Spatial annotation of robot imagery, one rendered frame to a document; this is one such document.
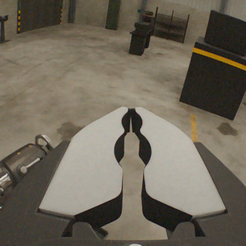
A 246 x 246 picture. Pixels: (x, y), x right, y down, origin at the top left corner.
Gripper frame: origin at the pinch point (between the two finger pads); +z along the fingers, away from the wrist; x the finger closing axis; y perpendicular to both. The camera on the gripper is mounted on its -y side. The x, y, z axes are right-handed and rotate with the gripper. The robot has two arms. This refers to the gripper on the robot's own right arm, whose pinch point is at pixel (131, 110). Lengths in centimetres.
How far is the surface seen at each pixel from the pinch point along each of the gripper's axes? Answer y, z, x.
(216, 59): 69, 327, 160
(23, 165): 38, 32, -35
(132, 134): 156, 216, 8
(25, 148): 37, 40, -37
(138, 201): 159, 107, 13
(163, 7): -32, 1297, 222
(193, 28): 82, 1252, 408
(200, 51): 60, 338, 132
